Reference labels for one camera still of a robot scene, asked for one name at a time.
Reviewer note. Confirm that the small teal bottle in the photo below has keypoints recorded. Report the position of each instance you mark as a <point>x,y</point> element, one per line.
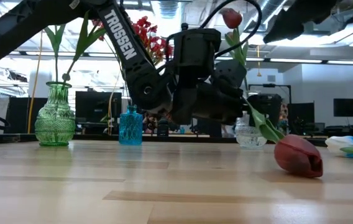
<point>182,130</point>

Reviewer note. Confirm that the black panel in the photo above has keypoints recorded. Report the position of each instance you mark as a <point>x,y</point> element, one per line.
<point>18,115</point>
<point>300,113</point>

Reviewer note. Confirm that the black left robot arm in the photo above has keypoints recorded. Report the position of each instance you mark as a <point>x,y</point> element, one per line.
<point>123,40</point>

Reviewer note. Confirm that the black desk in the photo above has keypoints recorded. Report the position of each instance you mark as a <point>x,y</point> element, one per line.
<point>350,128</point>

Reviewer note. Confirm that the blue glass vase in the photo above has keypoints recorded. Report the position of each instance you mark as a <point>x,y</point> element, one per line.
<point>130,129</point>

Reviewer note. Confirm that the clear glass vase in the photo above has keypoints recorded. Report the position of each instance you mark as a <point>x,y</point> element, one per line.
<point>248,137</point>

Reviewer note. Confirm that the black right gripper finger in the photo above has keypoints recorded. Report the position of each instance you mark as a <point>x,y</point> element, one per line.
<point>280,29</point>

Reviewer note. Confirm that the black wall monitor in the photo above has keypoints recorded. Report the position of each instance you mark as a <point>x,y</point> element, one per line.
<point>347,107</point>

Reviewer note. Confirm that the green glass vase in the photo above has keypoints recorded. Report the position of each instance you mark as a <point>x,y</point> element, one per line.
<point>55,124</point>

